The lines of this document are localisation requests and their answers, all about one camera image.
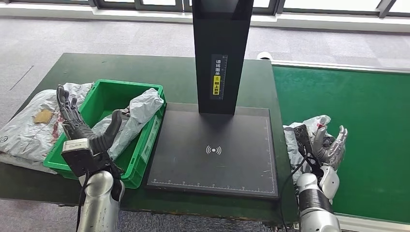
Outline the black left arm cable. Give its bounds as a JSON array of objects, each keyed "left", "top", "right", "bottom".
[{"left": 75, "top": 171, "right": 90, "bottom": 232}]

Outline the grey parcel with black lettering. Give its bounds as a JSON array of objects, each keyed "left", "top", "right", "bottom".
[{"left": 282, "top": 115, "right": 336, "bottom": 185}]

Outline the dark green table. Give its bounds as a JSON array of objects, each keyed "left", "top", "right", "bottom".
[{"left": 0, "top": 53, "right": 300, "bottom": 225}]

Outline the black inbound scanner machine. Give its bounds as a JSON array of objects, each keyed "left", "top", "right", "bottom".
[{"left": 144, "top": 0, "right": 280, "bottom": 201}]

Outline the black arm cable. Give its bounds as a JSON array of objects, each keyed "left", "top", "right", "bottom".
[
  {"left": 280, "top": 153, "right": 308, "bottom": 232},
  {"left": 75, "top": 171, "right": 90, "bottom": 232}
]

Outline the plain grey plastic parcel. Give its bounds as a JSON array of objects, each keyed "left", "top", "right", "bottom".
[{"left": 92, "top": 88, "right": 164, "bottom": 161}]

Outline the grey parcel with brown patch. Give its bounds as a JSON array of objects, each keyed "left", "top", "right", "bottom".
[{"left": 0, "top": 82, "right": 94, "bottom": 175}]

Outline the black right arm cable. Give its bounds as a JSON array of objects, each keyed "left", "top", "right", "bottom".
[{"left": 280, "top": 153, "right": 308, "bottom": 232}]

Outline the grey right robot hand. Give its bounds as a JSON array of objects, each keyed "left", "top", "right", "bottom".
[{"left": 312, "top": 125, "right": 349, "bottom": 171}]

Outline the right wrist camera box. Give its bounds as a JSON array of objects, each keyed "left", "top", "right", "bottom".
[{"left": 293, "top": 124, "right": 314, "bottom": 158}]

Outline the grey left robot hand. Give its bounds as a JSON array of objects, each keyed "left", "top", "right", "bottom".
[{"left": 56, "top": 84, "right": 123, "bottom": 154}]

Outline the silver conveyor frame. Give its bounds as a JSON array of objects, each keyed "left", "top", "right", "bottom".
[{"left": 271, "top": 59, "right": 410, "bottom": 232}]

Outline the green plastic crate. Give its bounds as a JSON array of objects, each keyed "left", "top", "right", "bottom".
[{"left": 43, "top": 79, "right": 166, "bottom": 189}]

